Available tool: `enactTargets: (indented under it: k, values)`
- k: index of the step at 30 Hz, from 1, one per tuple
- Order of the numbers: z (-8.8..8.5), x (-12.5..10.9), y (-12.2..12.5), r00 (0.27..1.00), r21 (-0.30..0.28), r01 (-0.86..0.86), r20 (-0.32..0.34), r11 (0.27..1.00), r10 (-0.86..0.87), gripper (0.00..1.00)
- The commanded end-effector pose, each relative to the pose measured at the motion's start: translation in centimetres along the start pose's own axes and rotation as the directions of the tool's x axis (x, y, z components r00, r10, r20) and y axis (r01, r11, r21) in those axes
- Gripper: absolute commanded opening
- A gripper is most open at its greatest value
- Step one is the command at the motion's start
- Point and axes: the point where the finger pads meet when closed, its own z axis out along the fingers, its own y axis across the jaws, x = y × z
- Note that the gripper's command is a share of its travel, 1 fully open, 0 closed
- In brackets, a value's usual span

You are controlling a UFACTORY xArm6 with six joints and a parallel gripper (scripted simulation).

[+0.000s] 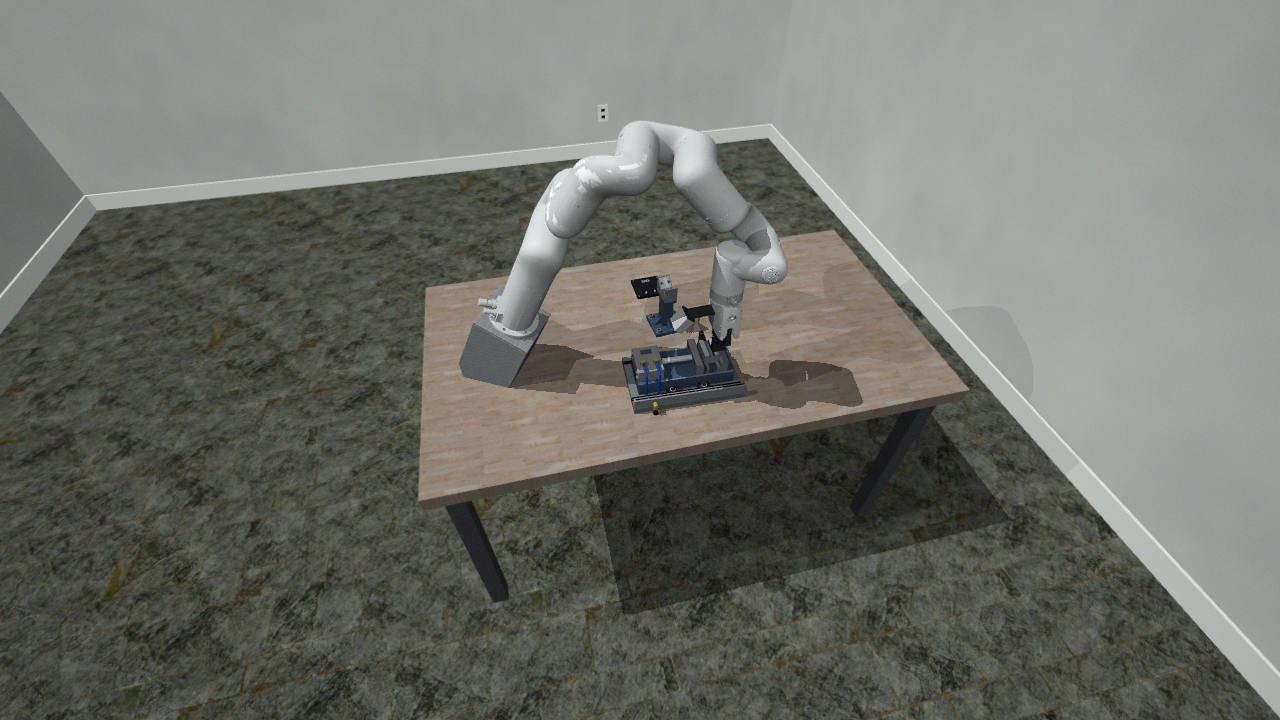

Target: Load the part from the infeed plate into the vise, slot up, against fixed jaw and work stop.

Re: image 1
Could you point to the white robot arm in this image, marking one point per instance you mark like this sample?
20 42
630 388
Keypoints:
575 194

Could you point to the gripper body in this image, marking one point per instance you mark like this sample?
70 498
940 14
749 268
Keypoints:
725 317

